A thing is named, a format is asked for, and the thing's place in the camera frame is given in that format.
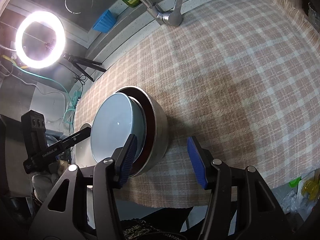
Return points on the white plate with leaf print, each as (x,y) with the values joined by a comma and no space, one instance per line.
(83,155)

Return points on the large stainless steel bowl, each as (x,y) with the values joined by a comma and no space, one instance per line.
(162,131)

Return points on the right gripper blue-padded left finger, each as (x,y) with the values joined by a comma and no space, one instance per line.
(81,204)

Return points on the ring light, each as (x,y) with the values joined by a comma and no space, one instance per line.
(40,39)

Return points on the pale green ceramic bowl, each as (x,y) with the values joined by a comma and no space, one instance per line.
(118,117)

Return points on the black tripod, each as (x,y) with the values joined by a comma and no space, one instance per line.
(78,62)

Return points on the red steel-lined bowl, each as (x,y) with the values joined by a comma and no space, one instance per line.
(147,155)

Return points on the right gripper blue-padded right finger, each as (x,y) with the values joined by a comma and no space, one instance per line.
(241,205)

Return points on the beige plaid tablecloth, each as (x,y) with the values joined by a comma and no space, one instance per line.
(240,75)

